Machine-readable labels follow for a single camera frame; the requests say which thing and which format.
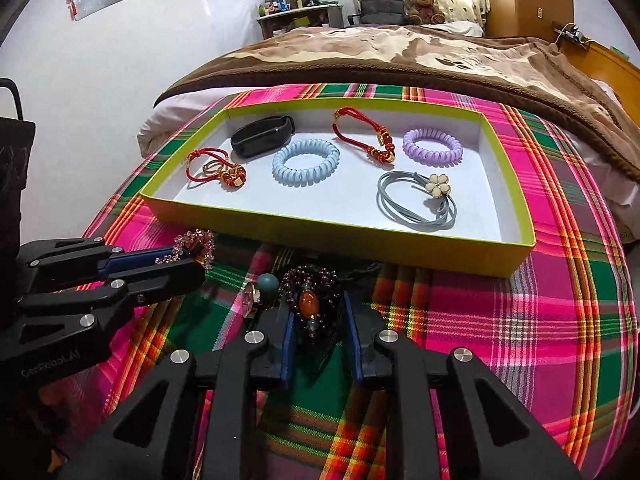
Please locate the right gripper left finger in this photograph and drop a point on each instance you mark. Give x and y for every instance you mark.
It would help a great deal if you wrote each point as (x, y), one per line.
(277, 362)

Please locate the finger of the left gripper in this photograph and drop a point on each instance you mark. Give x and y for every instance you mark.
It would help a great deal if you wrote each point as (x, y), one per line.
(83, 258)
(134, 288)

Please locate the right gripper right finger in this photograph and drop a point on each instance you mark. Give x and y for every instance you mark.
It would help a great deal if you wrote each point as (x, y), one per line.
(368, 366)

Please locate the dark bead necklace orange stone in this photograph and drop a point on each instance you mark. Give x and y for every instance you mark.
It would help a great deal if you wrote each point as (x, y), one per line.
(314, 296)

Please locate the grey hair tie white flower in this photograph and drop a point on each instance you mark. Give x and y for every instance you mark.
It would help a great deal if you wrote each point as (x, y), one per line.
(417, 201)

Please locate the black wristband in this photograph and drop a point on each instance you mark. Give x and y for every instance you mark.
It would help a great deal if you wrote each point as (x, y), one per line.
(262, 136)

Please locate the red cord bracelet gold knot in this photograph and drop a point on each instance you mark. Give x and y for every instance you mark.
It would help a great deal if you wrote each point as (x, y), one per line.
(360, 131)

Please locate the green white shallow tray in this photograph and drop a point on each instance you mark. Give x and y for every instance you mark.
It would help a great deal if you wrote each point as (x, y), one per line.
(493, 233)

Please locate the white bed sheet mattress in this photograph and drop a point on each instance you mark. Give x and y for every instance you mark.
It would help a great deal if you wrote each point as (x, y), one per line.
(173, 113)

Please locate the pink green plaid cloth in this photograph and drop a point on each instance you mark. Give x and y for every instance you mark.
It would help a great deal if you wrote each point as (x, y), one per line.
(561, 332)

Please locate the brown patterned blanket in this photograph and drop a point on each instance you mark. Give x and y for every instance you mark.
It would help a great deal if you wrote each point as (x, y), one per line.
(525, 72)

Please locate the wooden desk shelf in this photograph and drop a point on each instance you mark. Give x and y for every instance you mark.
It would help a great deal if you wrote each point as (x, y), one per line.
(327, 15)

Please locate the white pillow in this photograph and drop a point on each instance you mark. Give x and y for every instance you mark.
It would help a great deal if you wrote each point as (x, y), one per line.
(464, 28)

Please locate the dark grey chair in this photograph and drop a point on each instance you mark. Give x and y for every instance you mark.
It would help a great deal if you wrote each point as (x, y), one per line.
(379, 12)

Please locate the brown teddy bear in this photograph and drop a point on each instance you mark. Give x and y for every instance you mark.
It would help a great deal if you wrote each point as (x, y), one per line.
(424, 12)

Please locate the wooden headboard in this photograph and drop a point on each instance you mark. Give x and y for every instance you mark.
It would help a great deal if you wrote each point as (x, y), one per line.
(603, 64)

